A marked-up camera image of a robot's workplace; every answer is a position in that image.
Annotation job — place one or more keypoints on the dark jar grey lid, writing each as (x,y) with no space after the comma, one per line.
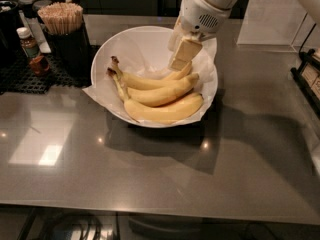
(27,7)

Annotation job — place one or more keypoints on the bundle of wooden chopsticks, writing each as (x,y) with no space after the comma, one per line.
(61,18)

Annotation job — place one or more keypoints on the black grid mat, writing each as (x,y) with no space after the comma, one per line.
(17,77)

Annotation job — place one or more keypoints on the small red sauce jar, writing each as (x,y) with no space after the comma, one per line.
(39,65)

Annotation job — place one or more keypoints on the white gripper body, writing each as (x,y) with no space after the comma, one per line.
(199,16)

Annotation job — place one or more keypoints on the small white-capped sauce bottle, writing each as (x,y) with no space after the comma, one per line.
(28,42)

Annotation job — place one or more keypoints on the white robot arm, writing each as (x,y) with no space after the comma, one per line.
(312,7)

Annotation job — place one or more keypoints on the black chopstick holder cup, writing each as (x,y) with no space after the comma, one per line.
(73,50)

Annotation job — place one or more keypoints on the clear acrylic stand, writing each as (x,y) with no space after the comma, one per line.
(278,25)

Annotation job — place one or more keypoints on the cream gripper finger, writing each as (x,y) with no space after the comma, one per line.
(175,36)
(183,51)

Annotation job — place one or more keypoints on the large yellow banana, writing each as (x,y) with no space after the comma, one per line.
(172,112)

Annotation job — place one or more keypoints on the white bowl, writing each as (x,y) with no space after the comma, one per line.
(133,44)

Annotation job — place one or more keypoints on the black container far left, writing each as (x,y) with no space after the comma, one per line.
(9,22)

